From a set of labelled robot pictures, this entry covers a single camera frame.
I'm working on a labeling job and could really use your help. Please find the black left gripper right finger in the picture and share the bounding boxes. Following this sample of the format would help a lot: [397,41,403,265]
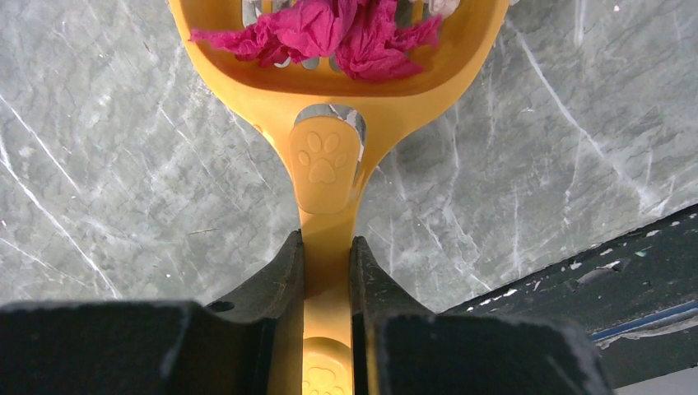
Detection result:
[349,236,612,394]

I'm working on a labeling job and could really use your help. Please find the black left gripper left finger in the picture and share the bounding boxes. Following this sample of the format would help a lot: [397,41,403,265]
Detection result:
[1,231,304,394]

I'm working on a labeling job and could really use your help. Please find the yellow slotted plastic scoop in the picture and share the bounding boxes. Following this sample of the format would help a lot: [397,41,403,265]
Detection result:
[170,0,509,394]

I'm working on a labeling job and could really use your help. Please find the large pink paper scrap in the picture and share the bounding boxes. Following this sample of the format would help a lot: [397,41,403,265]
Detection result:
[190,0,443,82]

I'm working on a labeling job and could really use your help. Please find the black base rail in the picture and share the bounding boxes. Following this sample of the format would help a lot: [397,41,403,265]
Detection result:
[451,206,697,388]

